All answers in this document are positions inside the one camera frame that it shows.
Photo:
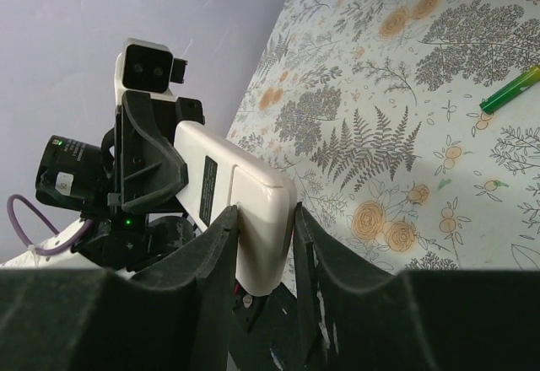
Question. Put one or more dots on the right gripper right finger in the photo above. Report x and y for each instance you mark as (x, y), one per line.
(354, 316)

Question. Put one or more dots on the white remote control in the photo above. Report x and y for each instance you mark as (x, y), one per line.
(221, 174)

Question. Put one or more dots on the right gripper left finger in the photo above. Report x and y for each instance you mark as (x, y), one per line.
(174, 315)

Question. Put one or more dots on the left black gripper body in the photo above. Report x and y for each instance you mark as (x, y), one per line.
(168, 115)

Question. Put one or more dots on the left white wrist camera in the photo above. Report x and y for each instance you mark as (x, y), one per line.
(147, 67)

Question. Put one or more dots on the green battery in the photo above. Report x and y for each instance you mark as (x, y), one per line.
(510, 91)

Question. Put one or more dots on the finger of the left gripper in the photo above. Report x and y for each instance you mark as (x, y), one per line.
(152, 172)

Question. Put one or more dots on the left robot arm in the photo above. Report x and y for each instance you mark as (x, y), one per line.
(71, 175)

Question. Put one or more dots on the floral table mat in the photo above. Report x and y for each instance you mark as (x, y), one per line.
(372, 108)

